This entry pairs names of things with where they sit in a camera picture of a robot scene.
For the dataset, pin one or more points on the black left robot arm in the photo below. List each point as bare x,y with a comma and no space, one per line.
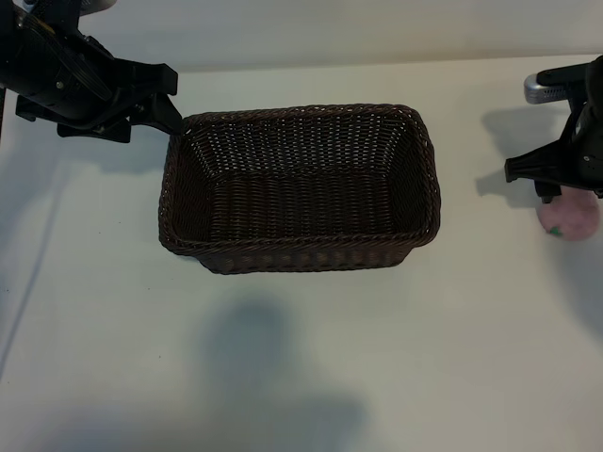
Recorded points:
19,56

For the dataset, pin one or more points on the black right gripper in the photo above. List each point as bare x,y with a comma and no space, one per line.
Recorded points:
542,165

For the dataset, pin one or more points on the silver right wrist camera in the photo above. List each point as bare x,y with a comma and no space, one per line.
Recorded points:
542,92

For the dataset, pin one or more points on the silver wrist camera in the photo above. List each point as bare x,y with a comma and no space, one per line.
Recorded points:
542,92
96,4

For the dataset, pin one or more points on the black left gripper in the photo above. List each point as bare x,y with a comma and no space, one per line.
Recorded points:
141,77

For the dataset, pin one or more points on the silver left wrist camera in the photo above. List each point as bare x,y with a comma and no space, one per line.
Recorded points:
96,4

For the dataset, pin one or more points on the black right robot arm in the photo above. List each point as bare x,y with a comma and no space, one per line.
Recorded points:
591,141

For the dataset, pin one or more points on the pink plush peach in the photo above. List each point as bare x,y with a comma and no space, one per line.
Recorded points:
570,219

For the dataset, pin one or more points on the dark brown wicker basket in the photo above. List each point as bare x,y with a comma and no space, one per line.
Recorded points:
301,212

